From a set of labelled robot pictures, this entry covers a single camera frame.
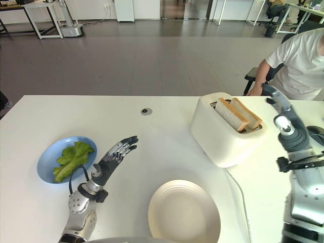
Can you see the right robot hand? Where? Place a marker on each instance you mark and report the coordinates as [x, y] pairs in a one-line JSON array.
[[296, 136]]

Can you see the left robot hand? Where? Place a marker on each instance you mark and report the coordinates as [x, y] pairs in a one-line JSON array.
[[107, 162]]

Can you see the green lettuce leaf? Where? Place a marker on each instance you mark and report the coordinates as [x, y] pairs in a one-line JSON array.
[[72, 159]]

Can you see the bread slice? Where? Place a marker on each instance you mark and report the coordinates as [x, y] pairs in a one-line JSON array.
[[246, 111], [229, 115]]

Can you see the blue plate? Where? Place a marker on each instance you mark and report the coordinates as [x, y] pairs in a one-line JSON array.
[[46, 164]]

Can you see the person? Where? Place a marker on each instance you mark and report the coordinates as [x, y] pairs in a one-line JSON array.
[[296, 65], [276, 8]]

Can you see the cream toaster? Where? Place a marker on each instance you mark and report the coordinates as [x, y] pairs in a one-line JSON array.
[[222, 141]]

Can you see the robot body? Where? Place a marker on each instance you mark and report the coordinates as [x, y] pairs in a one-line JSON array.
[[121, 240]]

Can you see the cream plate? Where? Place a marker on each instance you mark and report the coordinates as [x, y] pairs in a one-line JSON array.
[[182, 215]]

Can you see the black bin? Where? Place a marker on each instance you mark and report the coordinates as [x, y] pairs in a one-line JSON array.
[[270, 31]]

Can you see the grey wheeled stand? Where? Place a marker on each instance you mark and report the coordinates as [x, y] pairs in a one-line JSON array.
[[73, 31]]

